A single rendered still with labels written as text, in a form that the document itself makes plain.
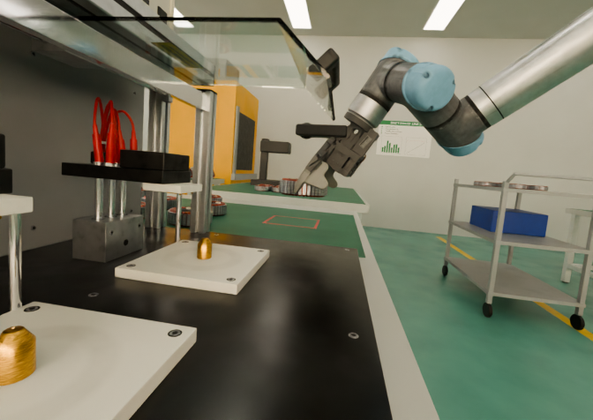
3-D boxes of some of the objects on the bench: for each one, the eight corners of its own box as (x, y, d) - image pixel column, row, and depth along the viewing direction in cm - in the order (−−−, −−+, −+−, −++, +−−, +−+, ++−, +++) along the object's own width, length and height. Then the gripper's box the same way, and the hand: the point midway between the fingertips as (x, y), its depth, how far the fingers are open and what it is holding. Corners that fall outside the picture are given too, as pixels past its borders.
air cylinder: (143, 249, 46) (144, 213, 46) (105, 263, 39) (106, 221, 39) (114, 244, 47) (115, 211, 47) (71, 258, 40) (71, 218, 39)
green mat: (353, 215, 120) (353, 214, 120) (365, 258, 60) (365, 257, 59) (140, 194, 133) (140, 193, 133) (-25, 211, 73) (-25, 210, 73)
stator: (206, 228, 73) (207, 213, 73) (160, 226, 72) (161, 210, 72) (215, 221, 84) (215, 207, 84) (175, 218, 83) (175, 205, 83)
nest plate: (269, 257, 47) (269, 250, 47) (236, 295, 33) (237, 284, 33) (182, 246, 50) (182, 239, 49) (114, 277, 35) (114, 266, 35)
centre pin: (213, 256, 42) (214, 237, 42) (207, 259, 40) (208, 240, 40) (200, 254, 42) (201, 236, 42) (194, 258, 40) (195, 238, 40)
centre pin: (44, 365, 18) (44, 323, 18) (9, 388, 16) (9, 341, 16) (17, 360, 18) (17, 318, 18) (-21, 382, 16) (-22, 335, 16)
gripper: (377, 125, 54) (314, 213, 59) (382, 138, 72) (334, 206, 77) (339, 101, 56) (281, 187, 61) (353, 120, 74) (307, 186, 78)
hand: (302, 189), depth 69 cm, fingers closed on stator, 13 cm apart
